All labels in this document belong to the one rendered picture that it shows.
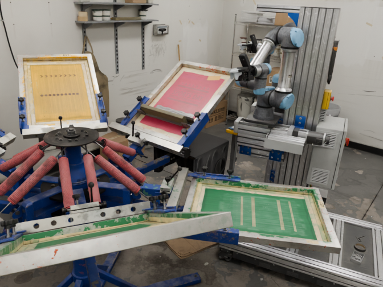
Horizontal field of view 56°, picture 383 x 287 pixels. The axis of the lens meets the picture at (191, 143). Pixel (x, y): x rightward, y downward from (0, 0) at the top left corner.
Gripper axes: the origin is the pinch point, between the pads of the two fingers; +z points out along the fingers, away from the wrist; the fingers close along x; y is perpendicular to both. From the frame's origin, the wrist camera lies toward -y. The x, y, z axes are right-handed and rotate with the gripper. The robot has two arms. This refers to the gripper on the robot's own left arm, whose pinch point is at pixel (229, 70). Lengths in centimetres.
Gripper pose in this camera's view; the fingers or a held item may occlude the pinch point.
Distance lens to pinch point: 207.9
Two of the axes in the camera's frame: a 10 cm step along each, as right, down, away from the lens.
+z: -7.4, 2.2, -6.3
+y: 0.5, 9.6, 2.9
